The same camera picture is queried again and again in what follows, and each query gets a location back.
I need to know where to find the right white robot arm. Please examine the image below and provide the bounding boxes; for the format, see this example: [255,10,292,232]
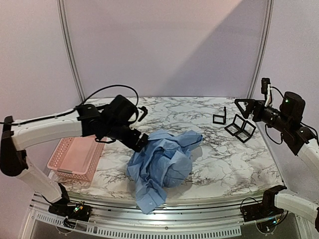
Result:
[234,92,319,229]

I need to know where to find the aluminium front rail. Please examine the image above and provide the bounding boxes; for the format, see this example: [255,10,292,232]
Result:
[22,194,312,239]

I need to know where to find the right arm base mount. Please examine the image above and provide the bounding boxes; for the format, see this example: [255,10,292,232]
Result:
[240,197,289,234]

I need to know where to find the open black frame box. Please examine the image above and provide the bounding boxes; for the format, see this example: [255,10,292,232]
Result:
[224,114,257,143]

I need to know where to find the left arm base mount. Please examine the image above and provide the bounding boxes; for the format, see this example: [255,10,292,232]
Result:
[48,198,93,229]

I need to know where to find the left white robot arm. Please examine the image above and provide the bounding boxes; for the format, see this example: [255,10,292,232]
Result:
[0,95,148,216]

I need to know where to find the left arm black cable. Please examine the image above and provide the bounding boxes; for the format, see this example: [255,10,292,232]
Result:
[0,84,140,125]

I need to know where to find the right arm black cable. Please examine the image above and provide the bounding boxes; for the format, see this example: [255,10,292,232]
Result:
[264,123,285,145]

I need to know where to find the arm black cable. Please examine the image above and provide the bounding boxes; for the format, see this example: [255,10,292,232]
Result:
[0,84,140,125]
[264,123,285,145]

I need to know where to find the pink plastic basket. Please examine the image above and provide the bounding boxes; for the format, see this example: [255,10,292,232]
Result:
[47,136,104,182]

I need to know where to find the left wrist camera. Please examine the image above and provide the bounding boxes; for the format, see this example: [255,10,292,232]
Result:
[136,106,148,122]

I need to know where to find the upright black frame box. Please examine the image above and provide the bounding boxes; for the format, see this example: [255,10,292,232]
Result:
[212,107,227,125]

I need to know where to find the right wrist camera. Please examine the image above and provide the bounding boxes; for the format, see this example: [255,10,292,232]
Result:
[261,78,273,107]

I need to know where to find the blue button-up shirt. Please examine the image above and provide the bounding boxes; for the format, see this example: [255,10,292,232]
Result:
[126,129,203,214]

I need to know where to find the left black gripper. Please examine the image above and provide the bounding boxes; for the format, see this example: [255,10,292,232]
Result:
[104,121,149,152]

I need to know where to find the right aluminium corner post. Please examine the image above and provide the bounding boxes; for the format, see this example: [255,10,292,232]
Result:
[246,0,274,99]

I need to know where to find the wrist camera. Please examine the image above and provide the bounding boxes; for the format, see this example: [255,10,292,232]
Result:
[136,106,148,122]
[261,78,273,107]

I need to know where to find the left aluminium corner post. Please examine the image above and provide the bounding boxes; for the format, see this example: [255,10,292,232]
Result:
[57,0,85,102]

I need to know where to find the aluminium corner post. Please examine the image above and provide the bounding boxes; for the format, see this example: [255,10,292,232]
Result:
[57,0,85,102]
[246,0,274,99]

